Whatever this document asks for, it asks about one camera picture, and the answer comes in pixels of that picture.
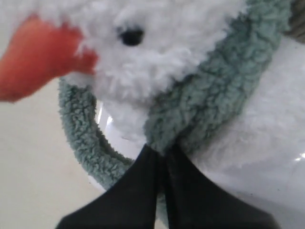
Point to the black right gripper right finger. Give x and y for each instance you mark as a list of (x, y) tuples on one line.
[(195, 202)]

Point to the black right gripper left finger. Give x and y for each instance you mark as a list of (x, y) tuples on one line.
[(129, 204)]

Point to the green knitted scarf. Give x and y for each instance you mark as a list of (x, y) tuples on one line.
[(191, 112)]

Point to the white plush snowman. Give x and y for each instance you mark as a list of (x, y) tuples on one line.
[(166, 70)]

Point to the white plastic tray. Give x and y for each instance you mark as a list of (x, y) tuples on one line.
[(260, 157)]

